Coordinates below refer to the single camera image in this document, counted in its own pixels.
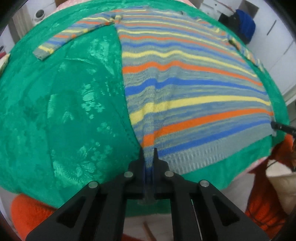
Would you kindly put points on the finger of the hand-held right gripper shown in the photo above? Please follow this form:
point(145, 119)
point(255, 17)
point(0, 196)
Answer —
point(283, 127)

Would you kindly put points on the orange knit cloth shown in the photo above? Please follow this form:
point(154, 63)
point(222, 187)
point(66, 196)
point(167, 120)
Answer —
point(261, 208)
point(30, 215)

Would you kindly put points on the striped knit sweater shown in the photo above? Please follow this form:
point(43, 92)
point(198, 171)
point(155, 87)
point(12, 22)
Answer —
point(185, 88)

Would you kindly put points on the black bag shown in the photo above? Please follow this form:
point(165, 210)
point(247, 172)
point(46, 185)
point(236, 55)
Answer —
point(230, 23)

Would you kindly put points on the white wardrobe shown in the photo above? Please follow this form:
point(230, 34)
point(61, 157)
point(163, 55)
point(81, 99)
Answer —
point(275, 46)

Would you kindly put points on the green patterned blanket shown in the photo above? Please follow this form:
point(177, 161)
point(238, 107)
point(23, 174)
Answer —
point(69, 115)

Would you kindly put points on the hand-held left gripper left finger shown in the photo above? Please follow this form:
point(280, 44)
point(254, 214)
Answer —
point(139, 178)

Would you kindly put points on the white pleated curtain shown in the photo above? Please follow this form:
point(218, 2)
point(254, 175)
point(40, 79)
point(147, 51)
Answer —
point(22, 20)

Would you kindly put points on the beige cloth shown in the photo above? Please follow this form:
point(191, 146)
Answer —
point(282, 185)

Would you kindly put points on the pale yellow pillow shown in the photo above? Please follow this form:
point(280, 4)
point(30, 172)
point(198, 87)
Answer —
point(4, 62)

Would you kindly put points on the blue bag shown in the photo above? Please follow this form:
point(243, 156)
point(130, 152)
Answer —
point(246, 25)

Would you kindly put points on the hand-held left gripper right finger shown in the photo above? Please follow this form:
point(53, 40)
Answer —
point(159, 178)

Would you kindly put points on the white round appliance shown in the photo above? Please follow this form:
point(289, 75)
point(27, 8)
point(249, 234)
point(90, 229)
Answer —
point(39, 14)

